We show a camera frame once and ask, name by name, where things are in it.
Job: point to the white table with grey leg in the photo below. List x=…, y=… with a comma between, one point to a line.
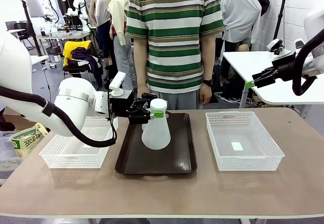
x=240, y=61

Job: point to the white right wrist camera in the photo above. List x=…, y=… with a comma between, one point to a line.
x=277, y=47

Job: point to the mannequin in white dress shirt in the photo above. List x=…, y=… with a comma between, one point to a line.
x=240, y=11

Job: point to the red black box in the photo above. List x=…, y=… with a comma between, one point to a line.
x=53, y=49

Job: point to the black office chair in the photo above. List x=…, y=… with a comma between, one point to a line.
x=24, y=35

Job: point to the green yellow snack bag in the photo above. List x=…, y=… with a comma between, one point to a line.
x=25, y=143

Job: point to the white perforated basket with label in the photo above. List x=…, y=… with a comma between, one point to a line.
x=227, y=163

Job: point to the black wristwatch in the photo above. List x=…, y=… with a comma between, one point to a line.
x=207, y=82

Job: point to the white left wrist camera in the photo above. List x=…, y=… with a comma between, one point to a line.
x=117, y=83

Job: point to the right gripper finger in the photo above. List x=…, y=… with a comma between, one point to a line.
x=264, y=82
x=264, y=73

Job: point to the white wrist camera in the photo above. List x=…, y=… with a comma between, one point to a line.
x=117, y=83
x=277, y=47

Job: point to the cluttered background desk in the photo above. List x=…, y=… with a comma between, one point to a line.
x=63, y=35

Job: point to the person's left forearm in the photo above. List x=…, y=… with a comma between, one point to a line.
x=209, y=56

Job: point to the grey board screen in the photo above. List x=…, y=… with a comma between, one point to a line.
x=34, y=3

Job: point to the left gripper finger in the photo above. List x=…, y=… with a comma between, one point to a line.
x=143, y=99
x=141, y=117

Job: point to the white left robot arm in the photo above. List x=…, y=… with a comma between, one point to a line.
x=71, y=99

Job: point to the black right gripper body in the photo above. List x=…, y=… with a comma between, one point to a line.
x=287, y=68

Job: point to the mannequin in white tank top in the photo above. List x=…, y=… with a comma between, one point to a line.
x=102, y=8

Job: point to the brown cardboard box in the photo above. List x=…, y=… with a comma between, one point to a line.
x=20, y=120

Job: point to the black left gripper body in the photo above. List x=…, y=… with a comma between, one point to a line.
x=121, y=106

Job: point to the white rectangular label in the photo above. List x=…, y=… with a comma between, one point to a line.
x=237, y=146

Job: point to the person's right hand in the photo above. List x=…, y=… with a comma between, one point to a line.
x=142, y=92

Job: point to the black tripod stand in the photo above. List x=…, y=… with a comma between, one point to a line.
x=279, y=18
x=30, y=29

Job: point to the person's left hand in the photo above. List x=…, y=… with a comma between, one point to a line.
x=205, y=96

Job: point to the person's right forearm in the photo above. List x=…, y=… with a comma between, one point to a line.
x=140, y=64

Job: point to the mannequin cream shirt grey trousers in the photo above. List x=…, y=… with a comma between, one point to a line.
x=117, y=6

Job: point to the black metal chair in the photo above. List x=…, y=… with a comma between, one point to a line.
x=76, y=69

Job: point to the dark purple garment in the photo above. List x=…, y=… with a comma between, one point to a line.
x=83, y=53

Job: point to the yellow garment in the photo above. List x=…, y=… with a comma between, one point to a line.
x=67, y=49

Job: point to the dark brown plastic tray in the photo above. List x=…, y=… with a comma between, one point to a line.
x=177, y=153

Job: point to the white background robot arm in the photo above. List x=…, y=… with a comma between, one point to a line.
x=76, y=4
x=50, y=12

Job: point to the white perforated plastic basket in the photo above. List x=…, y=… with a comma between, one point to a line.
x=63, y=158

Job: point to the person in green striped shirt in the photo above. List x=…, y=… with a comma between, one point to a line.
x=174, y=36

